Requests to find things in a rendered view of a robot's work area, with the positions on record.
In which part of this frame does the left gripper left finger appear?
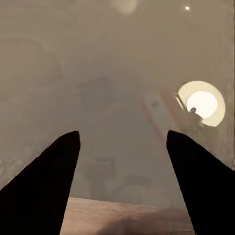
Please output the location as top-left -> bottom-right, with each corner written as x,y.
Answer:
0,130 -> 80,235

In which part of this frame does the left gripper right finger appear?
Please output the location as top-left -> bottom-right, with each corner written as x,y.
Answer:
166,130 -> 235,235

